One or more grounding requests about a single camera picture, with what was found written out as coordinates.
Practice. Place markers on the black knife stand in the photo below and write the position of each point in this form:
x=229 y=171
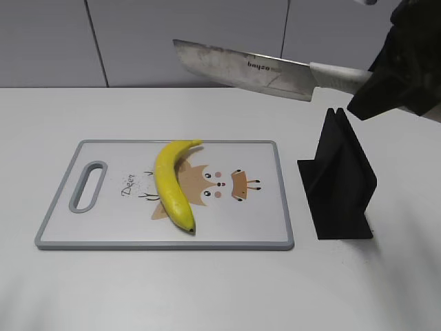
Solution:
x=339 y=181

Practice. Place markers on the white handled kitchen knife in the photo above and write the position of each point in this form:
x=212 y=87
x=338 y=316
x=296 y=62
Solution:
x=265 y=74

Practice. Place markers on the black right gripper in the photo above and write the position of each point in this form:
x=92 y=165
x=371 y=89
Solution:
x=406 y=72

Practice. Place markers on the grey rimmed deer cutting board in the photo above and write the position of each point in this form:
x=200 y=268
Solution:
x=107 y=199

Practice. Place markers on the yellow plastic banana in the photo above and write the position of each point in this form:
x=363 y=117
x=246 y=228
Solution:
x=170 y=193

